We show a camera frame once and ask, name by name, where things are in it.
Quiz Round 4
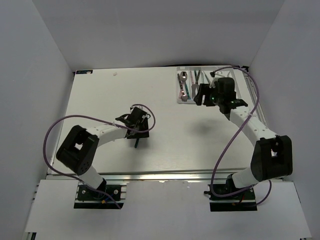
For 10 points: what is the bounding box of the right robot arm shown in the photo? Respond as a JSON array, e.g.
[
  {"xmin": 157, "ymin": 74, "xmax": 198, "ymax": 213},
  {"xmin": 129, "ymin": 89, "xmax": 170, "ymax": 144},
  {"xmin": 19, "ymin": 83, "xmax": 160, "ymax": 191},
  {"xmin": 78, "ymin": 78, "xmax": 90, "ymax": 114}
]
[{"xmin": 193, "ymin": 77, "xmax": 293, "ymax": 200}]

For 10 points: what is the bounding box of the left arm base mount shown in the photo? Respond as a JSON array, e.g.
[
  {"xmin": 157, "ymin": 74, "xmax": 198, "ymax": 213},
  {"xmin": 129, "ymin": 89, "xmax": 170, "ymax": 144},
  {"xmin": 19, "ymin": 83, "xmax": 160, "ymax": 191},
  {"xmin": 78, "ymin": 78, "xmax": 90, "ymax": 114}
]
[{"xmin": 73, "ymin": 184, "xmax": 127, "ymax": 210}]

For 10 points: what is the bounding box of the teal handled knife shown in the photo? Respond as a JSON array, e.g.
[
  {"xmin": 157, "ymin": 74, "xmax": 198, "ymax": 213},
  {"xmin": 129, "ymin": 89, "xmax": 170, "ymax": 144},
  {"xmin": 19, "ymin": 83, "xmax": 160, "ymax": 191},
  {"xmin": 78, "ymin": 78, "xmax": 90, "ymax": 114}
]
[{"xmin": 194, "ymin": 70, "xmax": 201, "ymax": 85}]

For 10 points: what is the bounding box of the teal handled spoon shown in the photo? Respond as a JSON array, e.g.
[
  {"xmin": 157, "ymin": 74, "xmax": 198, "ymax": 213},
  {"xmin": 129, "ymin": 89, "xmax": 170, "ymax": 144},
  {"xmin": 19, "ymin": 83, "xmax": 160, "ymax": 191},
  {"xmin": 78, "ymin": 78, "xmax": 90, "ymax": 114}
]
[{"xmin": 180, "ymin": 71, "xmax": 191, "ymax": 100}]

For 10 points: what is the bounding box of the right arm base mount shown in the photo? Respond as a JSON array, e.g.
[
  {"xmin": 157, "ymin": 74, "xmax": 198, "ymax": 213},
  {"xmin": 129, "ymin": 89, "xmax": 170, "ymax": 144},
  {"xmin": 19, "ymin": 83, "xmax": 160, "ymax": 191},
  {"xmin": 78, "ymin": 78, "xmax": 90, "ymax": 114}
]
[{"xmin": 203, "ymin": 189, "xmax": 257, "ymax": 212}]

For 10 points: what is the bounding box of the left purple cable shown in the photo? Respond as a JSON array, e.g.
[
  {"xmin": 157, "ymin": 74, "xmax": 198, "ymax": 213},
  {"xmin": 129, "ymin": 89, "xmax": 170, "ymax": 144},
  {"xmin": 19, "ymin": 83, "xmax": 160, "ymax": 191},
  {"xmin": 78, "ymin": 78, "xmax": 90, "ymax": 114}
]
[{"xmin": 42, "ymin": 103, "xmax": 157, "ymax": 210}]

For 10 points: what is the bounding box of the pink handled spoon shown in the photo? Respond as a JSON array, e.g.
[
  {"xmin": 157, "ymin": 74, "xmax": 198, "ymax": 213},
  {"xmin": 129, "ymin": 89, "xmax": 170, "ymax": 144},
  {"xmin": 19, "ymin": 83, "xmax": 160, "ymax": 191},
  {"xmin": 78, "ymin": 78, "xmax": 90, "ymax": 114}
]
[{"xmin": 179, "ymin": 88, "xmax": 188, "ymax": 102}]

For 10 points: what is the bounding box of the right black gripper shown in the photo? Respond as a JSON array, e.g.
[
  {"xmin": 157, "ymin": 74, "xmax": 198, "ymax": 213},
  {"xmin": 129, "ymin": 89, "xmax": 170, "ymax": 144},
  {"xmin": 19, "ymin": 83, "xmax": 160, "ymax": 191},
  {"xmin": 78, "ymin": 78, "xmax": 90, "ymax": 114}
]
[{"xmin": 193, "ymin": 84, "xmax": 223, "ymax": 107}]

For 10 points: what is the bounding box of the teal handled fork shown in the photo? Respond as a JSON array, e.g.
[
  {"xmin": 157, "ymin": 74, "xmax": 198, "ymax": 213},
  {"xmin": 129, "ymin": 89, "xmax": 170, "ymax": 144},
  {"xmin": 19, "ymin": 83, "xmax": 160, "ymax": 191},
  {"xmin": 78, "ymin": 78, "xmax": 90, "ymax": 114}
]
[{"xmin": 134, "ymin": 138, "xmax": 140, "ymax": 148}]

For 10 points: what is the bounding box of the white divided utensil tray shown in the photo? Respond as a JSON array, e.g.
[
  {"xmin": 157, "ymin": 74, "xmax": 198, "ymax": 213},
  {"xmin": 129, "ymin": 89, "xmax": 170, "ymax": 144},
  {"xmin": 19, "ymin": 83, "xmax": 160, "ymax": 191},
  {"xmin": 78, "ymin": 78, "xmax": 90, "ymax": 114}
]
[{"xmin": 176, "ymin": 65, "xmax": 246, "ymax": 105}]

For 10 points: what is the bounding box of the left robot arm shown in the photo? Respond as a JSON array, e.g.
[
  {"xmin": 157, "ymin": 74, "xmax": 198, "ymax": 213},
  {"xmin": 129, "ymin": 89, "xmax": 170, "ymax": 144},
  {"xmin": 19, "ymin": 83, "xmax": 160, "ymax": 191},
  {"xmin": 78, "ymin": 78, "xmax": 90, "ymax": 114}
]
[{"xmin": 56, "ymin": 105, "xmax": 153, "ymax": 200}]

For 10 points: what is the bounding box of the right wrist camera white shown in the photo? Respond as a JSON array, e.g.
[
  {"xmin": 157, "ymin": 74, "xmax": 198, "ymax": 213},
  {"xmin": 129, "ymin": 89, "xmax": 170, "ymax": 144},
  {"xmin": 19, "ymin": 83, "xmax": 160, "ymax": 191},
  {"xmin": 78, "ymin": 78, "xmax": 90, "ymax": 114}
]
[{"xmin": 210, "ymin": 71, "xmax": 224, "ymax": 88}]

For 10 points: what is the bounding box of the dark handled spoon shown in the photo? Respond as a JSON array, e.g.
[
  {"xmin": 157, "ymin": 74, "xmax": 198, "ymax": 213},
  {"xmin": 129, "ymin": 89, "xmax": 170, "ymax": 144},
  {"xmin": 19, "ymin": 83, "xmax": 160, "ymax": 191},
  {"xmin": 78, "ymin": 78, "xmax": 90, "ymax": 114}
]
[{"xmin": 177, "ymin": 73, "xmax": 184, "ymax": 92}]

